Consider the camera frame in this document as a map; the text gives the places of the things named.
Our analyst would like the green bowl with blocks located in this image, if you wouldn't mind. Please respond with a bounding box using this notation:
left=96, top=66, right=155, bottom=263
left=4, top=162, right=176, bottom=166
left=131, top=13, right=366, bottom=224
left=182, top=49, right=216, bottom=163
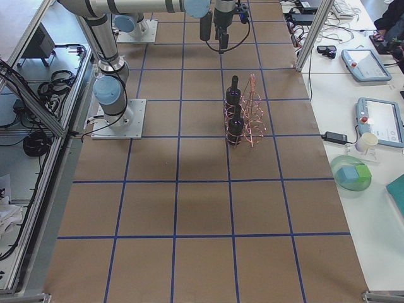
left=330, top=155, right=372, bottom=191

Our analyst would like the teach pendant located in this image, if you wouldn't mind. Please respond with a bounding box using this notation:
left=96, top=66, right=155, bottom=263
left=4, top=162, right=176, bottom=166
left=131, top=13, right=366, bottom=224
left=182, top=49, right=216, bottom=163
left=341, top=49, right=392, bottom=82
left=356, top=97, right=403, bottom=148

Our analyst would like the teach pendant near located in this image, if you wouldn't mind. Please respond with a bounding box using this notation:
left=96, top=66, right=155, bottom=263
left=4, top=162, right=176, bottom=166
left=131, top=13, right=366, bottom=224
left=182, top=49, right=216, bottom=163
left=356, top=97, right=403, bottom=148

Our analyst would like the black braided cable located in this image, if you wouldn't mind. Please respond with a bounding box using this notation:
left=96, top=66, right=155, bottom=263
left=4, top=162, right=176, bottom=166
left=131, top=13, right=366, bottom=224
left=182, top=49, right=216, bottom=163
left=205, top=18, right=252, bottom=53

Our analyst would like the aluminium frame post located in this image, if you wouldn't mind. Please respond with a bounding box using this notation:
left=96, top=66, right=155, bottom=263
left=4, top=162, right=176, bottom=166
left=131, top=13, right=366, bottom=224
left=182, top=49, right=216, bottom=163
left=295, top=0, right=334, bottom=72

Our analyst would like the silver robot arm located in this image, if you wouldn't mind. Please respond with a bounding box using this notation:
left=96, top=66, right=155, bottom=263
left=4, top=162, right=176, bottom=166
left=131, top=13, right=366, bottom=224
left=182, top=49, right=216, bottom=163
left=59, top=1, right=211, bottom=58
left=76, top=14, right=133, bottom=128

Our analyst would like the teal cloth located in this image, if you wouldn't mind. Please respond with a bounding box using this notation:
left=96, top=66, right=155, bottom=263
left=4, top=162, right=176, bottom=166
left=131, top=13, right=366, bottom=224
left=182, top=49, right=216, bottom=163
left=386, top=175, right=404, bottom=215

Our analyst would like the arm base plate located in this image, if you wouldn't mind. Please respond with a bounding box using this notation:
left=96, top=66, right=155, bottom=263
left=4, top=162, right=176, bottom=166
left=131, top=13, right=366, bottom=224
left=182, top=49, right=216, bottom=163
left=117, top=20, right=158, bottom=44
left=90, top=99, right=146, bottom=140

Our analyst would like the white paper cup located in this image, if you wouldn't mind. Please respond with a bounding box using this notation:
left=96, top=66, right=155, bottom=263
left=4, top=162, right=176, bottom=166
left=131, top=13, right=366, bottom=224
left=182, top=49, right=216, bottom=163
left=355, top=132, right=379, bottom=153

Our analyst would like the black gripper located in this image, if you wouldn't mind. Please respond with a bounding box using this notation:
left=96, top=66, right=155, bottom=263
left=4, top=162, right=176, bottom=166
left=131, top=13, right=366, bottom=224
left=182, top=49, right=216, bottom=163
left=213, top=6, right=235, bottom=53

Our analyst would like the black power adapter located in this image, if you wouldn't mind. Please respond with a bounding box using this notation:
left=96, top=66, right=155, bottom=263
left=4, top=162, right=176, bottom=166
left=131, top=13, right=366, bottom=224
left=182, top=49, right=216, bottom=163
left=321, top=131, right=348, bottom=145

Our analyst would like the dark wine bottle in rack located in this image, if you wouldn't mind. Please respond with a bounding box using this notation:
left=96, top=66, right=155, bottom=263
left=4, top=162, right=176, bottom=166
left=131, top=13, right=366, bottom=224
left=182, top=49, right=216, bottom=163
left=225, top=105, right=244, bottom=146

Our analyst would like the teach pendant far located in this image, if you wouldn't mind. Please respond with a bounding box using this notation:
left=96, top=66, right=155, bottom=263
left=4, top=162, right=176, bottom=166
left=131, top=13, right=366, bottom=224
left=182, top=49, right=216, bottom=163
left=341, top=49, right=392, bottom=82

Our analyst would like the copper wire wine rack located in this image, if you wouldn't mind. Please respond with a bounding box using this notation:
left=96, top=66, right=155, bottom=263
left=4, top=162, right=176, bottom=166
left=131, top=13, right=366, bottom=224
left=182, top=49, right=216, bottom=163
left=242, top=73, right=266, bottom=148

